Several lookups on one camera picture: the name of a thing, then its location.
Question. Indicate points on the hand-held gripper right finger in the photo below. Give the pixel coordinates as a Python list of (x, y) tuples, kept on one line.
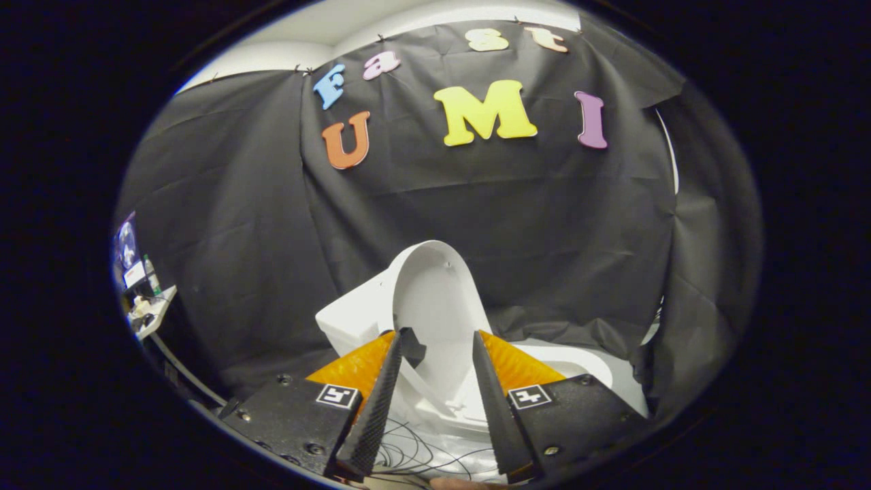
[(497, 415)]

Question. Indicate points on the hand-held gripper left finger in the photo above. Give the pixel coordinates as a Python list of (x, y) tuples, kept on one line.
[(378, 415)]

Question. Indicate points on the white toilet seat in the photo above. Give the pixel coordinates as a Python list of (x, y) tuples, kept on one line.
[(585, 361)]

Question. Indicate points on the white ceramic toilet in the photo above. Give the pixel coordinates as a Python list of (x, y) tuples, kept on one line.
[(354, 320)]

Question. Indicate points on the green bottle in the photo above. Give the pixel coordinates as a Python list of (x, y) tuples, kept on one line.
[(151, 273)]

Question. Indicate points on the black backdrop cloth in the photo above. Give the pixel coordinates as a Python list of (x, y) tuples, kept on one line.
[(476, 204)]

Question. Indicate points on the small white shelf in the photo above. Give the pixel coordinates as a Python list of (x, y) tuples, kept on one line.
[(155, 314)]

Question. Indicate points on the white toilet lid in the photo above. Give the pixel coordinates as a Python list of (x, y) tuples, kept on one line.
[(435, 299)]

